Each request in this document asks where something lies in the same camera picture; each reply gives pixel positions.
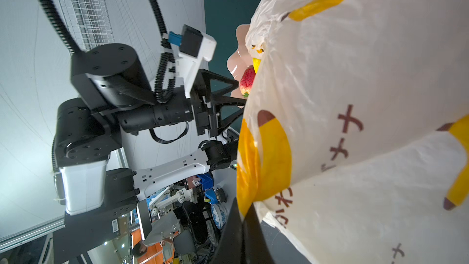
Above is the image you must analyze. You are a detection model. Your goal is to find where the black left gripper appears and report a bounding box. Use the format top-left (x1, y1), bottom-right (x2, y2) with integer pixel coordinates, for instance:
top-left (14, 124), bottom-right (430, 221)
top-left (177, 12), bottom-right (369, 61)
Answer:
top-left (190, 69), bottom-right (247, 137)

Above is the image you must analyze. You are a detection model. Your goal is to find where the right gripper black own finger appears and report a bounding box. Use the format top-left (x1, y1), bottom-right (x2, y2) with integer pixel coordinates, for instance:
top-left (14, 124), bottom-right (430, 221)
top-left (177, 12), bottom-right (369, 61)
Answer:
top-left (211, 199), bottom-right (274, 264)

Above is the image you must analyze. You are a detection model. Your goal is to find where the yellow banana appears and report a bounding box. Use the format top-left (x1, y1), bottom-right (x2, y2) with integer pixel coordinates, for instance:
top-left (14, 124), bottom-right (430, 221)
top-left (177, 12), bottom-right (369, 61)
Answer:
top-left (252, 58), bottom-right (261, 74)

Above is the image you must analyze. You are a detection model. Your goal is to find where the cream banana print plastic bag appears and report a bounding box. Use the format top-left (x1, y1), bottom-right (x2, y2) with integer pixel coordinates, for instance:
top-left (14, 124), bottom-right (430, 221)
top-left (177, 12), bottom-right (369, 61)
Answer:
top-left (237, 0), bottom-right (469, 264)

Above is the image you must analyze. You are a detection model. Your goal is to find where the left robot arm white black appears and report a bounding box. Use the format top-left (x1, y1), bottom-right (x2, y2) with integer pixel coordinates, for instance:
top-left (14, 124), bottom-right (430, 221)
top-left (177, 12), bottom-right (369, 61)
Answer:
top-left (39, 0), bottom-right (246, 264)

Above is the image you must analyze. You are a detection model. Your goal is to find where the pink wavy fruit plate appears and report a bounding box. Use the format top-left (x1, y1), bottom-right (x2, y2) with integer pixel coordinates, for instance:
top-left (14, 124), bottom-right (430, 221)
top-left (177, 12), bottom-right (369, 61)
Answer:
top-left (227, 24), bottom-right (253, 99)

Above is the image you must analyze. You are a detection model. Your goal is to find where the green table mat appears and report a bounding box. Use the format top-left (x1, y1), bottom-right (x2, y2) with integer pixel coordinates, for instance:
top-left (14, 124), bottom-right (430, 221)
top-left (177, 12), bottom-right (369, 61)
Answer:
top-left (204, 0), bottom-right (261, 78)

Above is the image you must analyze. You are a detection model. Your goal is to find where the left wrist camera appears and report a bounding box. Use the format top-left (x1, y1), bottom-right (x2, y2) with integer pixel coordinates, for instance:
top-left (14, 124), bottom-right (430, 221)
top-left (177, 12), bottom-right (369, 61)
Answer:
top-left (168, 25), bottom-right (217, 99)

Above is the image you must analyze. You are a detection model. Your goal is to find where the white wire basket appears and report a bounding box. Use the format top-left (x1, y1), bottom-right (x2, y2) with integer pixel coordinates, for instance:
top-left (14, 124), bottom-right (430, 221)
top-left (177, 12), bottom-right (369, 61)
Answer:
top-left (58, 0), bottom-right (114, 51)

